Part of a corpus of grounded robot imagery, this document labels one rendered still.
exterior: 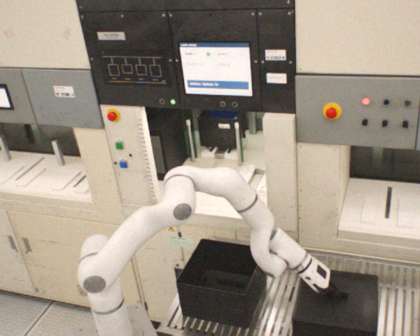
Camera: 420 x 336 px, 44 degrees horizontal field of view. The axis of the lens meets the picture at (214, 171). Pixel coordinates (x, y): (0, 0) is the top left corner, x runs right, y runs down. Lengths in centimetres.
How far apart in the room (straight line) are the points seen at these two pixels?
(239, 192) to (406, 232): 90
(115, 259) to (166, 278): 108
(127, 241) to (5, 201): 145
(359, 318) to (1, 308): 238
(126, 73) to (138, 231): 79
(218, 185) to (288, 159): 52
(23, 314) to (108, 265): 182
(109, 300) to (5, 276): 171
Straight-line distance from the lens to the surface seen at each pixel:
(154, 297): 293
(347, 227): 229
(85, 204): 273
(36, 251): 317
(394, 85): 193
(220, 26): 198
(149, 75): 217
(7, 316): 354
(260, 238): 175
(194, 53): 205
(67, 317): 336
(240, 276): 220
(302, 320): 189
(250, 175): 260
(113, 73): 225
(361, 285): 203
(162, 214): 160
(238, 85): 203
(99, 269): 172
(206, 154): 286
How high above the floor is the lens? 223
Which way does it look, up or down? 30 degrees down
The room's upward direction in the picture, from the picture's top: 7 degrees counter-clockwise
